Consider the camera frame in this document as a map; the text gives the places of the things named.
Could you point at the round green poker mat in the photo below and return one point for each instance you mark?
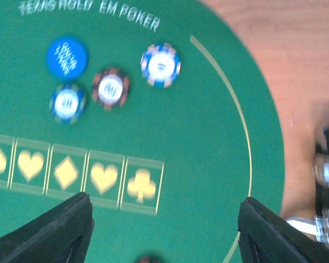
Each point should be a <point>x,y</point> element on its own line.
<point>167,171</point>

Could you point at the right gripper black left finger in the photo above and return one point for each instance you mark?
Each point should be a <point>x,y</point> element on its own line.
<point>62,234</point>

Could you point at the teal chip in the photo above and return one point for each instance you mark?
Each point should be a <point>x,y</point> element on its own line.
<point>68,103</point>

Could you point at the blue round blind button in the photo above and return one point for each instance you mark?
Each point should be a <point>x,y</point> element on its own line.
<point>67,58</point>

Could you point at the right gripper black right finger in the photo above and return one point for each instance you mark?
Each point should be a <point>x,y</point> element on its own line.
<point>265,237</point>

